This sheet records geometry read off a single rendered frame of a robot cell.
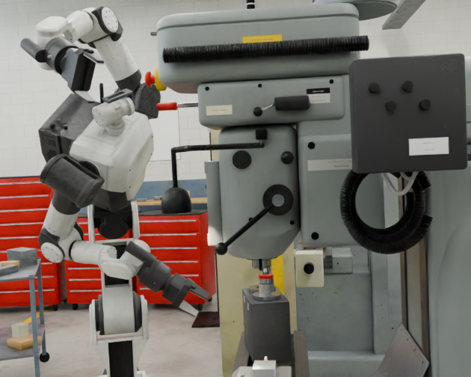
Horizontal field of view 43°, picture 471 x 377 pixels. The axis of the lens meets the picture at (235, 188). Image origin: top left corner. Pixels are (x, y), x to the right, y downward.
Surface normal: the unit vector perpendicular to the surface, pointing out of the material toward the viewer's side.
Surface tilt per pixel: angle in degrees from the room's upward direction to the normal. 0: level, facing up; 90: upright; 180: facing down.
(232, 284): 90
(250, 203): 90
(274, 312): 90
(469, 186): 90
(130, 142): 76
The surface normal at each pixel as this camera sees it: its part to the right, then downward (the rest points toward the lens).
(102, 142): 0.12, -0.66
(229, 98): -0.08, 0.06
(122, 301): 0.19, -0.22
